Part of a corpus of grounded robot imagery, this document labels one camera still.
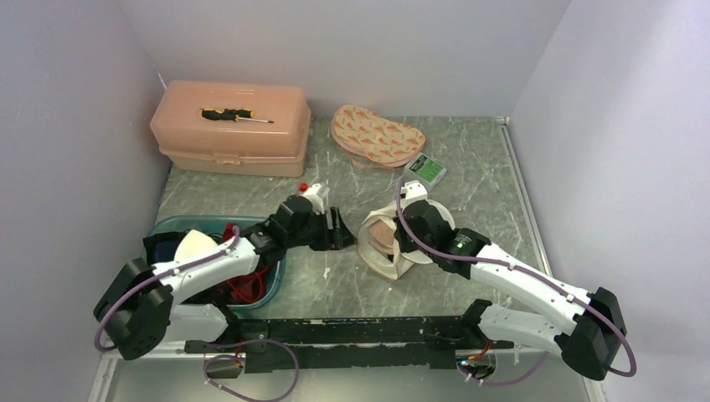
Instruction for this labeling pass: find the red satin bra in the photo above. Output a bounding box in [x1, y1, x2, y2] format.
[219, 221, 273, 305]

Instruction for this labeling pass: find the floral mesh laundry bag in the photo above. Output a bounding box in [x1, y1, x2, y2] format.
[330, 105, 426, 169]

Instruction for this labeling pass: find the dark blue cloth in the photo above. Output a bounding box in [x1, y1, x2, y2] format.
[142, 232, 184, 265]

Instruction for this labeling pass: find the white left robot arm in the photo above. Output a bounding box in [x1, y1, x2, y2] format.
[94, 195, 356, 360]

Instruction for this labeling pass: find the beige lace bra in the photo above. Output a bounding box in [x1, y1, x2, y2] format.
[368, 219, 394, 255]

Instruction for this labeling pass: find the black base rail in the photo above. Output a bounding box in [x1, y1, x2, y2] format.
[184, 316, 512, 374]

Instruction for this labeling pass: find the pink plastic storage box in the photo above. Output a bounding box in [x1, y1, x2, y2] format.
[150, 80, 311, 178]

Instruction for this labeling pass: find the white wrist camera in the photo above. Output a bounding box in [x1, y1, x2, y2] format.
[399, 180, 428, 206]
[299, 182, 330, 214]

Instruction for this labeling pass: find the teal plastic basin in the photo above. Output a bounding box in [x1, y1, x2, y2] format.
[141, 215, 286, 311]

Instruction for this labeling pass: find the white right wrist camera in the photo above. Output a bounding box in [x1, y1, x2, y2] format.
[399, 180, 428, 206]

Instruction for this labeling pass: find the black yellow screwdriver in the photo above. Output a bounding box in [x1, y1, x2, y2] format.
[201, 109, 275, 124]

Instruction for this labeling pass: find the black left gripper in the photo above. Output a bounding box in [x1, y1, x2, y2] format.
[286, 206, 358, 251]

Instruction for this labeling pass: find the round white mesh pouch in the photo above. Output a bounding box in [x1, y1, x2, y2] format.
[357, 202, 433, 281]

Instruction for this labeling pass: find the white green small box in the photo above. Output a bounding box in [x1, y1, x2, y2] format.
[403, 152, 447, 190]

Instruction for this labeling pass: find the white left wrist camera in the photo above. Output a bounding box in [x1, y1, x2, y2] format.
[299, 182, 330, 214]

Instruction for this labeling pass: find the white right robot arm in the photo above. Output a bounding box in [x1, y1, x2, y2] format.
[394, 196, 638, 381]

